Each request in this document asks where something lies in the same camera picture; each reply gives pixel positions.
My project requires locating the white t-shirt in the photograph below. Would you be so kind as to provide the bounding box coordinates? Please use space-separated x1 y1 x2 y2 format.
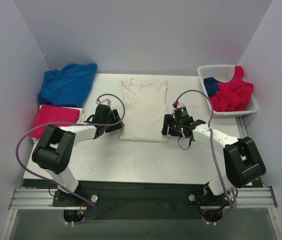
34 106 87 145
120 78 168 144

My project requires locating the blue t-shirt in basket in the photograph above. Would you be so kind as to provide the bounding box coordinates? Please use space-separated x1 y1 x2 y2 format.
203 77 220 98

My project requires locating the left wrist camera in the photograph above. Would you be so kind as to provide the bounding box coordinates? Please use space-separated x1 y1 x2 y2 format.
95 98 112 107

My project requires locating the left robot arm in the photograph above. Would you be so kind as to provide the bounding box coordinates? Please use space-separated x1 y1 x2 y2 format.
31 104 124 206

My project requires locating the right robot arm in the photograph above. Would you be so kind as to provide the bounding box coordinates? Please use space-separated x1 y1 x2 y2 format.
161 106 266 204

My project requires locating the folded red t-shirt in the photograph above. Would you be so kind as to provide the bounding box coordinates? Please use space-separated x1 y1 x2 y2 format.
29 104 81 139

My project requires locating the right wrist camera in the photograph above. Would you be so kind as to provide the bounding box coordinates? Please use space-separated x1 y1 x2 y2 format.
172 100 184 109

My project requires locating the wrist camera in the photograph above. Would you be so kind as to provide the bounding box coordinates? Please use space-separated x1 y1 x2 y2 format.
95 98 112 107
172 100 184 109

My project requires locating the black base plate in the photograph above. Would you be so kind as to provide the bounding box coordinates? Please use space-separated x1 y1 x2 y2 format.
52 179 232 221

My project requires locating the folded white t-shirt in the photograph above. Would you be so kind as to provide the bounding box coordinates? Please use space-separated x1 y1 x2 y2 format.
34 106 87 145

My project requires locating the white plastic basket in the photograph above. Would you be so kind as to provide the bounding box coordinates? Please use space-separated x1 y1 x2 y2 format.
197 64 258 118

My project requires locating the blue t-shirt pile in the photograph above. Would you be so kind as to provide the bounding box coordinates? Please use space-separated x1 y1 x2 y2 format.
37 63 98 108

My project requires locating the red t-shirt in basket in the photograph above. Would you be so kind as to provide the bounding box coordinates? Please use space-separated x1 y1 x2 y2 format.
209 65 254 112

